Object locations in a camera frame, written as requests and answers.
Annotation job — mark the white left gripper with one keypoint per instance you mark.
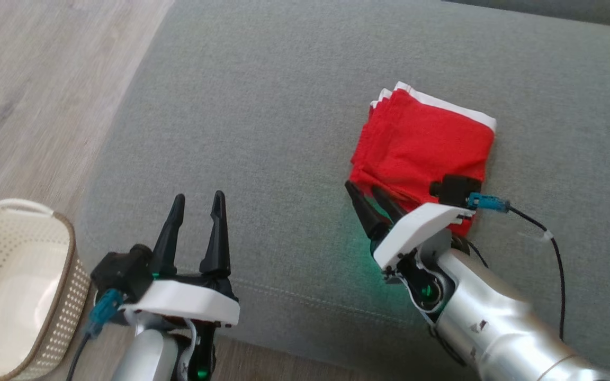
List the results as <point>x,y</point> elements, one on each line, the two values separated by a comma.
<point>183,301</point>

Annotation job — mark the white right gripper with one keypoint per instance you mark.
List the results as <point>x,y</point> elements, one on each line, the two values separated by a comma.
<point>421,227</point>

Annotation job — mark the red jersey with white trim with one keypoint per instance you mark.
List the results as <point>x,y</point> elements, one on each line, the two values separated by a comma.
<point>421,143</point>

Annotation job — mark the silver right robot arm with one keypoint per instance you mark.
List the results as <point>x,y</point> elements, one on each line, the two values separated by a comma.
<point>495,323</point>

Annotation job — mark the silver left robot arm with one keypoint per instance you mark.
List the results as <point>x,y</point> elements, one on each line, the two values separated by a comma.
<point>146,354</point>

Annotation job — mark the wide grey sofa seat cushion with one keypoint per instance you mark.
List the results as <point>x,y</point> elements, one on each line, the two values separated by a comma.
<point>284,132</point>

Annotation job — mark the cream perforated laundry basket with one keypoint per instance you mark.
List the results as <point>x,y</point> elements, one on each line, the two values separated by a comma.
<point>14,286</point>

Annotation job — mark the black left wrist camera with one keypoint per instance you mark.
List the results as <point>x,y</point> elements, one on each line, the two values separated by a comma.
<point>119,270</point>

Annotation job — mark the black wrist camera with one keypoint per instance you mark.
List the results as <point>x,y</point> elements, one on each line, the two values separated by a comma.
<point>119,270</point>
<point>456,190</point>

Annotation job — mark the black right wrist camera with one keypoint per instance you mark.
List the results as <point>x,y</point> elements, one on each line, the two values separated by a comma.
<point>456,190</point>

